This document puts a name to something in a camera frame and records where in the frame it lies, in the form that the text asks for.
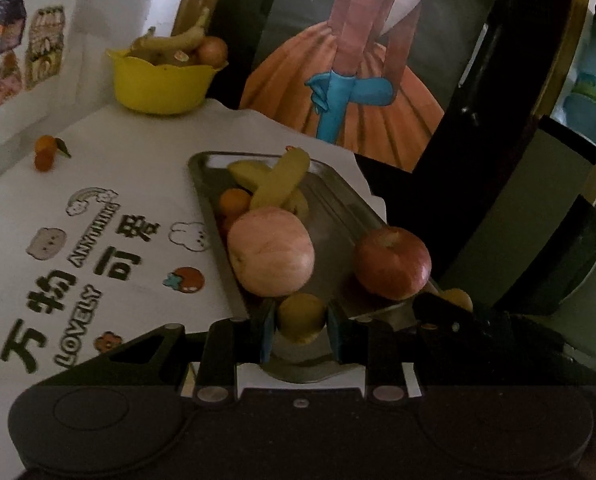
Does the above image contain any yellow plastic bowl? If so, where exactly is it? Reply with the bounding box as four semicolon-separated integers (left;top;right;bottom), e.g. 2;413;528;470
106;48;229;115

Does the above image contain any small yellow-orange fruit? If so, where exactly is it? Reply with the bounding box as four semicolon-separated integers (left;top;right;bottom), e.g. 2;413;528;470
443;288;474;312

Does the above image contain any short yellow banana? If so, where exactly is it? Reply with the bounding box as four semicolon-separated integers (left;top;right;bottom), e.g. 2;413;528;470
227;159;309;220

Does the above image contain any small orange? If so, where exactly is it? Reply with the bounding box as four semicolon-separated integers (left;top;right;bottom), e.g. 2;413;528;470
220;188;253;217

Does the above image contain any small tangerine with leaf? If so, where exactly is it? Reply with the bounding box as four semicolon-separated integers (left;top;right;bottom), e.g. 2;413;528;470
34;135;72;159

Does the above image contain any long banana in bowl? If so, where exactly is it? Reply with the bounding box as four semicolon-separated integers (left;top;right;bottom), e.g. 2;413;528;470
169;7;211;54

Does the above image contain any metal tray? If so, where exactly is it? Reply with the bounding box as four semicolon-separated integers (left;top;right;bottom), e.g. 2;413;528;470
187;151;441;382

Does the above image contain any long yellow banana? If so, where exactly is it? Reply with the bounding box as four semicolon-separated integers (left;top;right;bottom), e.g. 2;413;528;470
250;146;311;211

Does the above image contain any paper with house drawings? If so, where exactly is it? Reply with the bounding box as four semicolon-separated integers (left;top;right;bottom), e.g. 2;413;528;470
0;0;153;113

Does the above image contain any dark red apple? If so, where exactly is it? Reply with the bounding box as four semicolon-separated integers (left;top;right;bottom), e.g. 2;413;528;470
354;226;433;301

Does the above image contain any small yellow-green fruit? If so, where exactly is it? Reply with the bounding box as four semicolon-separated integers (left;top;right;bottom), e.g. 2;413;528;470
277;293;327;344

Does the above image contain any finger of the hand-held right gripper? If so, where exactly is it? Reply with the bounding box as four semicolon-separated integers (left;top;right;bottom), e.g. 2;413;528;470
413;292;479;333

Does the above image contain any grey box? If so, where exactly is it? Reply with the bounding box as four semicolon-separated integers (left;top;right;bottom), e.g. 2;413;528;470
473;115;596;363

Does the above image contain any white printed tablecloth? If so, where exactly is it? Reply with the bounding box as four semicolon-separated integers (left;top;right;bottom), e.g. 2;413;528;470
0;97;423;397

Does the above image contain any framed painting of dress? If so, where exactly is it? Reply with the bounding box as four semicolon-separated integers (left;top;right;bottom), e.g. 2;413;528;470
172;0;595;311

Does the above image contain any blue-green plastic container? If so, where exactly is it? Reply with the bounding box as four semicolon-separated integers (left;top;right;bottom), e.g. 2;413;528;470
560;0;596;147

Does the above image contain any short banana in bowl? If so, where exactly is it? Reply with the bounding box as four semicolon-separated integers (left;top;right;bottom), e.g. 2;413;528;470
129;26;179;63

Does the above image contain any fruit with sticker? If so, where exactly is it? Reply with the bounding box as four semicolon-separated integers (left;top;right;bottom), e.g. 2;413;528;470
157;49;199;67

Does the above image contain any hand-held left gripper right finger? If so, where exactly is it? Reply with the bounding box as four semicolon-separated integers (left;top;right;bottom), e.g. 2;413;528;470
328;304;422;406

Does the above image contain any apple in bowl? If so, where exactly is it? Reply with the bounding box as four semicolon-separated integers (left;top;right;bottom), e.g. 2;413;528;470
197;36;228;67

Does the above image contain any large pale pink apple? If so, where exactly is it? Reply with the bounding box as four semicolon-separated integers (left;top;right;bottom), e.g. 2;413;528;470
227;206;315;297

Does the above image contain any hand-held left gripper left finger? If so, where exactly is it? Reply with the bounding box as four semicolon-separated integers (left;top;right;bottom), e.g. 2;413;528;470
42;304;273;406

